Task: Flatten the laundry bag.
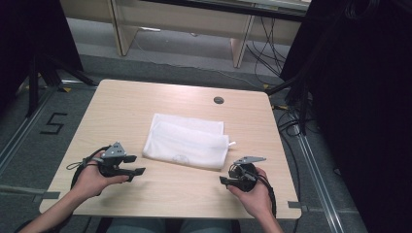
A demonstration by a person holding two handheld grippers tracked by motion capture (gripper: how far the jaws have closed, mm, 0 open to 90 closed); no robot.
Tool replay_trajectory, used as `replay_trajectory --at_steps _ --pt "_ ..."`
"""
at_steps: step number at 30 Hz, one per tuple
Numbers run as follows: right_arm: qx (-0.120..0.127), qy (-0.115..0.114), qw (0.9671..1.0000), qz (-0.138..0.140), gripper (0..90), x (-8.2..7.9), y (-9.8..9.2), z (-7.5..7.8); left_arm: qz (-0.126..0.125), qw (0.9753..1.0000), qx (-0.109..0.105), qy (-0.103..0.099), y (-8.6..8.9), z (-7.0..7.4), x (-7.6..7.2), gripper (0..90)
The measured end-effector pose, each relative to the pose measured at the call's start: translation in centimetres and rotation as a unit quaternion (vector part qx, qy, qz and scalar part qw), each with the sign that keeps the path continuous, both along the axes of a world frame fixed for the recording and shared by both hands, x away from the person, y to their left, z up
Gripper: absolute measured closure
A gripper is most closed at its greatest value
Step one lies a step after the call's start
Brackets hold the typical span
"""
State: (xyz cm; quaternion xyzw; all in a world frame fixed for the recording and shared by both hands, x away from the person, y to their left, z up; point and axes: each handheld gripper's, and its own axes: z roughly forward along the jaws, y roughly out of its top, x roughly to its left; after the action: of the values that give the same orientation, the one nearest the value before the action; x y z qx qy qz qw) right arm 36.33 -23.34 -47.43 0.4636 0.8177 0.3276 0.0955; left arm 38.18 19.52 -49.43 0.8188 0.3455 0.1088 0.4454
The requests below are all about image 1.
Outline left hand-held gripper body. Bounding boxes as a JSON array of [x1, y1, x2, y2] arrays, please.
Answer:
[[96, 141, 131, 179]]

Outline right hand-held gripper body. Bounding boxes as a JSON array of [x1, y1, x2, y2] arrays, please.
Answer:
[[227, 155, 267, 193]]

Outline white mesh laundry bag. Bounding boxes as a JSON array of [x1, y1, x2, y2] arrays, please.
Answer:
[[142, 113, 230, 171]]

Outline person's right hand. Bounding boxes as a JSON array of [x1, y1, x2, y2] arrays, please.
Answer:
[[226, 166, 275, 219]]

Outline person's left hand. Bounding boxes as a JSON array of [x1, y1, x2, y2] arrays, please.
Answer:
[[71, 151, 130, 199]]

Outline person's right leg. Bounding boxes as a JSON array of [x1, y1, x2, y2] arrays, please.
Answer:
[[180, 218, 233, 233]]

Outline person's leg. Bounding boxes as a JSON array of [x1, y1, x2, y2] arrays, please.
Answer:
[[180, 218, 233, 233], [106, 217, 167, 233]]

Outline person's left leg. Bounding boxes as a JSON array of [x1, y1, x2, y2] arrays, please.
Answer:
[[106, 217, 167, 233]]

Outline grey tape strip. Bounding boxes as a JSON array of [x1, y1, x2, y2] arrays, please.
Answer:
[[288, 200, 309, 214], [32, 190, 61, 204]]

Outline black metal stand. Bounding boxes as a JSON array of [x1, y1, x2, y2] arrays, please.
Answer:
[[26, 52, 99, 118], [264, 48, 320, 136]]

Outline black curtain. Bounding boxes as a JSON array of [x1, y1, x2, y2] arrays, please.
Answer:
[[0, 0, 85, 115], [279, 0, 412, 233]]

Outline light wooden desk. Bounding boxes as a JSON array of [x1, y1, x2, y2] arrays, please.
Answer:
[[59, 0, 313, 69]]

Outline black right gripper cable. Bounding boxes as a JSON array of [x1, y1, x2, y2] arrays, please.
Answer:
[[255, 174, 279, 218]]

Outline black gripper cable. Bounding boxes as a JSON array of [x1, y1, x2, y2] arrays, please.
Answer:
[[255, 174, 279, 218], [65, 146, 112, 190]]

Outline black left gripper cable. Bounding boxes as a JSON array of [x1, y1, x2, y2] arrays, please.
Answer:
[[65, 146, 112, 190]]

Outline black floor cables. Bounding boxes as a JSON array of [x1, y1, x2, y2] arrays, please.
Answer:
[[272, 103, 304, 233]]

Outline metal floor rail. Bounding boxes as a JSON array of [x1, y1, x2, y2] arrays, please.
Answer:
[[0, 86, 56, 174], [294, 125, 345, 233]]

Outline bundle of black hanging cables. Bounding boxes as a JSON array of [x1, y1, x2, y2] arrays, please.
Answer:
[[245, 15, 290, 85]]

